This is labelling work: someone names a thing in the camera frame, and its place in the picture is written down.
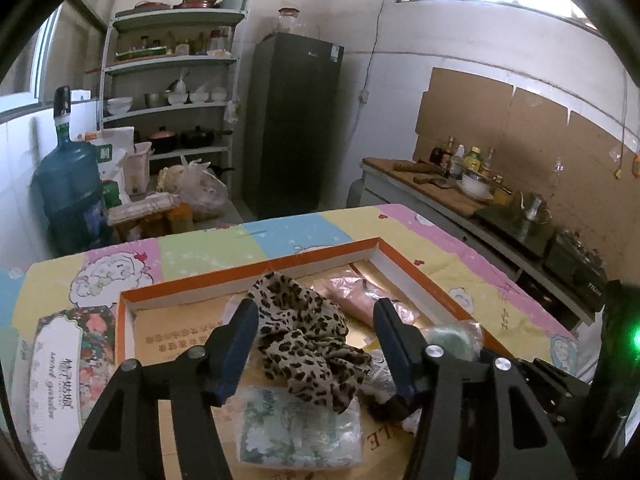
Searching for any green tray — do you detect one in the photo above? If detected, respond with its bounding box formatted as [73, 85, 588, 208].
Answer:
[116, 46, 168, 59]

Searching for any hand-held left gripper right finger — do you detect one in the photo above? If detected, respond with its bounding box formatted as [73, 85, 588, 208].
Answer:
[372, 297, 576, 480]

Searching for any leopard print cloth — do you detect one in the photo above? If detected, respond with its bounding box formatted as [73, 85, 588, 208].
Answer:
[245, 271, 373, 416]

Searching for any red lid cooking pot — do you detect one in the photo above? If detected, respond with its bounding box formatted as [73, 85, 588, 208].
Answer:
[147, 127, 178, 153]

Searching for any pale plastic container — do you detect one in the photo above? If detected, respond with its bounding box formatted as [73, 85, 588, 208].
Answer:
[122, 141, 152, 196]

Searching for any white ceramic bowl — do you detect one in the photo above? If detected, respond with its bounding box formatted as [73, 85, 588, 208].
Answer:
[456, 172, 496, 201]

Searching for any kitchen counter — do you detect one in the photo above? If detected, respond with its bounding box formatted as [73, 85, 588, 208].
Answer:
[360, 157, 608, 331]

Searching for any black induction cooker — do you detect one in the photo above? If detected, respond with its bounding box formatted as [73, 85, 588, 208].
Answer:
[474, 204, 556, 258]

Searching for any blue water jug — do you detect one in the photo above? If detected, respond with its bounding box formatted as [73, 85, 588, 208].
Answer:
[34, 137, 113, 256]

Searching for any wooden cutting board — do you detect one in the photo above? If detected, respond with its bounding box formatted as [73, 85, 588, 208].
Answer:
[362, 157, 496, 218]

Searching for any flat wrapped package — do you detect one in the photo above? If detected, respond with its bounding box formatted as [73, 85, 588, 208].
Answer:
[107, 194, 181, 226]

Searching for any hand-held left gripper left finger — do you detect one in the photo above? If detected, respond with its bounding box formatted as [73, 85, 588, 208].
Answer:
[60, 297, 261, 480]

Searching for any black water pump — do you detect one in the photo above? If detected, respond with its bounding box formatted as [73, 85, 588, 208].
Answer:
[52, 85, 72, 133]

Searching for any green printed tissue pack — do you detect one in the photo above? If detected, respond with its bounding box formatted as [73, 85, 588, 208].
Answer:
[235, 385, 363, 471]

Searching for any metal kettle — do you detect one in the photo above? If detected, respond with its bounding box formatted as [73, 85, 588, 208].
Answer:
[520, 191, 551, 223]

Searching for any cleaver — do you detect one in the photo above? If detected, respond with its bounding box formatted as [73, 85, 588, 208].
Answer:
[413, 174, 458, 191]

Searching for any black wok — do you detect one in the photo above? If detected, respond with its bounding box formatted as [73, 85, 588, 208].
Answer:
[180, 126, 233, 150]

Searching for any white sack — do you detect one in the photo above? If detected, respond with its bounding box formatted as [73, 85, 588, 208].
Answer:
[80, 127, 136, 181]

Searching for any glass jar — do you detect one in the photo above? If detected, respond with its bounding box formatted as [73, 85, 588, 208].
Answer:
[276, 7, 303, 36]

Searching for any white metal shelf rack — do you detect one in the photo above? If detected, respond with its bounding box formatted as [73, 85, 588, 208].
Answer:
[97, 7, 251, 181]

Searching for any dark refrigerator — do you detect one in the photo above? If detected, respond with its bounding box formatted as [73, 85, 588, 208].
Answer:
[242, 32, 346, 221]

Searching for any floral tissue box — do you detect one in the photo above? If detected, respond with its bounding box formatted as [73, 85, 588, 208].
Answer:
[12, 305, 118, 476]

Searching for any mint green sponge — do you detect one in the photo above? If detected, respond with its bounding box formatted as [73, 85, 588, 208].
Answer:
[417, 322, 483, 363]

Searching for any white bottle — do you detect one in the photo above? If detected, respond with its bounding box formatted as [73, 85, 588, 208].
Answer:
[450, 145, 468, 181]

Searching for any plastic bag of food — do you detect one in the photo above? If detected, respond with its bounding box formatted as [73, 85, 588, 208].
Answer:
[175, 157, 231, 221]

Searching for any pink towel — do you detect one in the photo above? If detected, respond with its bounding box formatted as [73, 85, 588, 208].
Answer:
[312, 270, 421, 331]

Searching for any wall cable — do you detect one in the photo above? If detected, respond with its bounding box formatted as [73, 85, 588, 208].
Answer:
[357, 0, 396, 111]

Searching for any sliding window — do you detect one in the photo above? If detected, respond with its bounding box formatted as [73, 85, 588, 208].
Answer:
[0, 2, 63, 121]

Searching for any gas stove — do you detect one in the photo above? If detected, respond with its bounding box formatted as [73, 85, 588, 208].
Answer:
[544, 230, 608, 311]

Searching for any orange rimmed cardboard box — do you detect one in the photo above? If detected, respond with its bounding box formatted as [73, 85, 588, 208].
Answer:
[114, 236, 506, 480]

